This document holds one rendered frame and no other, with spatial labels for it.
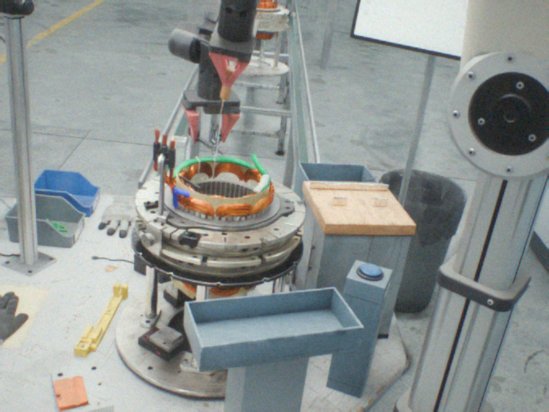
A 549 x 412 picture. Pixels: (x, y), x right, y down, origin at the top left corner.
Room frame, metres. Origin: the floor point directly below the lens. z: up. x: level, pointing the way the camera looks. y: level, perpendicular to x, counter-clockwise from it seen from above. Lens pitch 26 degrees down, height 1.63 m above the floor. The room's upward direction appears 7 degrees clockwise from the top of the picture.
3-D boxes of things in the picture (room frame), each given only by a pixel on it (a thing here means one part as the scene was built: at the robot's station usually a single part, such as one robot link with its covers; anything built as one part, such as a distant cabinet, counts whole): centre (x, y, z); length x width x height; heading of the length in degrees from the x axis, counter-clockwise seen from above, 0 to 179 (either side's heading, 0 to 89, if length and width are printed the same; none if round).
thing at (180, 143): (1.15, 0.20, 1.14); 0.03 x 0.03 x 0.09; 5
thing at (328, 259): (1.23, -0.17, 0.91); 0.19 x 0.19 x 0.26; 13
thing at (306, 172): (1.38, -0.14, 0.92); 0.17 x 0.11 x 0.28; 103
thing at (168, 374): (1.09, 0.10, 0.80); 0.39 x 0.39 x 0.01
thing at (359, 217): (1.23, -0.17, 1.05); 0.20 x 0.19 x 0.02; 13
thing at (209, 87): (1.21, 0.15, 1.28); 0.10 x 0.07 x 0.07; 112
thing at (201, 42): (1.21, 0.15, 1.34); 0.07 x 0.06 x 0.07; 55
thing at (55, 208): (1.42, 0.57, 0.82); 0.16 x 0.14 x 0.07; 93
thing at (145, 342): (1.01, 0.19, 0.81); 0.08 x 0.05 x 0.01; 59
